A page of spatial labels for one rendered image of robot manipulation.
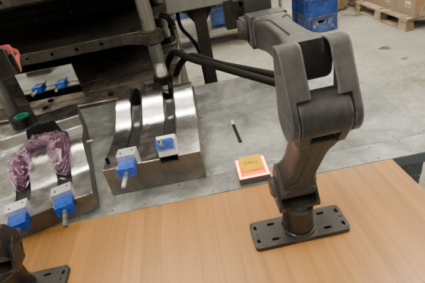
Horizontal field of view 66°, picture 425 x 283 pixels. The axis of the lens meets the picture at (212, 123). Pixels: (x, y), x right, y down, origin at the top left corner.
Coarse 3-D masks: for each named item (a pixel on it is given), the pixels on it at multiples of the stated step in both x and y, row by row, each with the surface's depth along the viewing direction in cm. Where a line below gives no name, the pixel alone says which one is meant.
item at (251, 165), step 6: (252, 156) 88; (258, 156) 87; (240, 162) 86; (246, 162) 86; (252, 162) 85; (258, 162) 85; (240, 168) 86; (246, 168) 84; (252, 168) 83; (258, 168) 83; (264, 168) 83; (246, 174) 84; (252, 174) 84
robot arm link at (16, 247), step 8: (8, 240) 63; (16, 240) 64; (8, 248) 62; (16, 248) 64; (16, 256) 63; (24, 256) 66; (0, 264) 64; (8, 264) 64; (16, 264) 63; (0, 272) 62; (8, 272) 63
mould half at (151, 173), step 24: (120, 96) 114; (144, 96) 110; (192, 96) 107; (120, 120) 105; (144, 120) 104; (192, 120) 101; (120, 144) 95; (144, 144) 93; (192, 144) 88; (144, 168) 86; (168, 168) 86; (192, 168) 87; (120, 192) 89
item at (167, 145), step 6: (156, 138) 85; (162, 138) 85; (168, 138) 81; (174, 138) 85; (156, 144) 81; (162, 144) 76; (168, 144) 81; (174, 144) 84; (156, 150) 81; (162, 150) 82; (168, 150) 85; (174, 150) 85; (162, 156) 85; (168, 156) 87
